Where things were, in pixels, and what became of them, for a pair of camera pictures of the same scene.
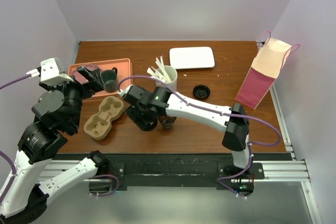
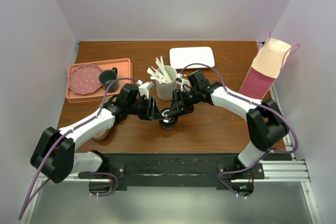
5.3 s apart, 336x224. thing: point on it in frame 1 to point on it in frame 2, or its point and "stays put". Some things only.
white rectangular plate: x=192 y=57 stays put
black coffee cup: x=148 y=124 to x=167 y=120
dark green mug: x=110 y=80 stays put
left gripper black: x=92 y=87 to x=151 y=112
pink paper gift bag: x=270 y=58 stays put
